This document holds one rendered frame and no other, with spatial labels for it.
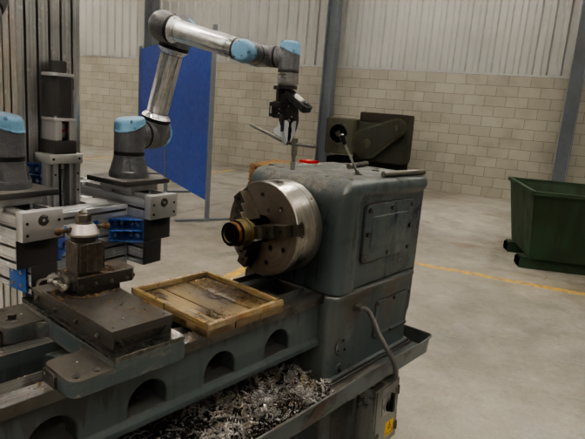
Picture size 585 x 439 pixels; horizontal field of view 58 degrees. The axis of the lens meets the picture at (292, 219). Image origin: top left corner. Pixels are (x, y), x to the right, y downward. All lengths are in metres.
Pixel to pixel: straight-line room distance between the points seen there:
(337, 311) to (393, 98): 10.12
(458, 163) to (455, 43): 2.39
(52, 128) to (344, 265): 1.11
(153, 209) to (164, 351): 0.84
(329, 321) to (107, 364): 0.84
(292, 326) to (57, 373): 0.79
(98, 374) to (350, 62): 11.29
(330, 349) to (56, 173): 1.14
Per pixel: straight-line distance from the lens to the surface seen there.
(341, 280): 1.79
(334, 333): 1.87
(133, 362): 1.26
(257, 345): 1.65
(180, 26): 2.03
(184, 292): 1.72
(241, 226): 1.65
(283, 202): 1.67
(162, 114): 2.23
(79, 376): 1.24
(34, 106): 2.10
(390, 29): 12.04
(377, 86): 11.90
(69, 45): 2.18
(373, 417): 2.21
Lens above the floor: 1.48
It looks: 12 degrees down
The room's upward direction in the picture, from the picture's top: 5 degrees clockwise
